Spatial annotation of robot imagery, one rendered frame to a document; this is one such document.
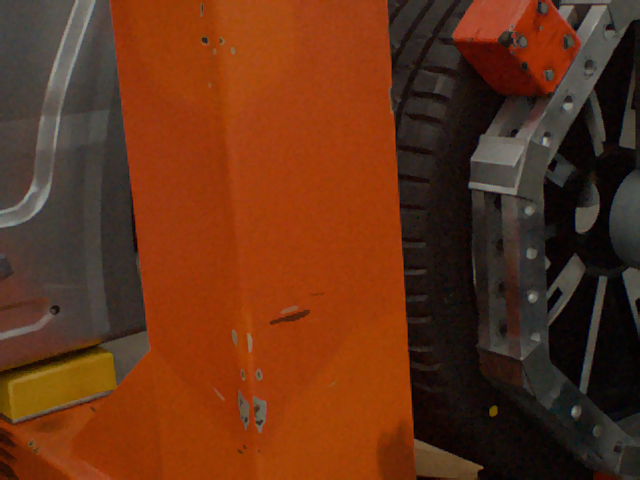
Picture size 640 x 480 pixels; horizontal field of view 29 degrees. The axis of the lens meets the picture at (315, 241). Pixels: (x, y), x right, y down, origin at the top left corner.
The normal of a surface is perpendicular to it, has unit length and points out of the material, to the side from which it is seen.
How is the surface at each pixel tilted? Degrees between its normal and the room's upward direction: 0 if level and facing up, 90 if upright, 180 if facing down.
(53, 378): 89
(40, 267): 90
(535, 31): 90
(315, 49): 90
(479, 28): 45
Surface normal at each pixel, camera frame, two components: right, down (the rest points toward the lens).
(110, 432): -0.80, 0.20
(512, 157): -0.61, -0.54
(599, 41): 0.60, 0.14
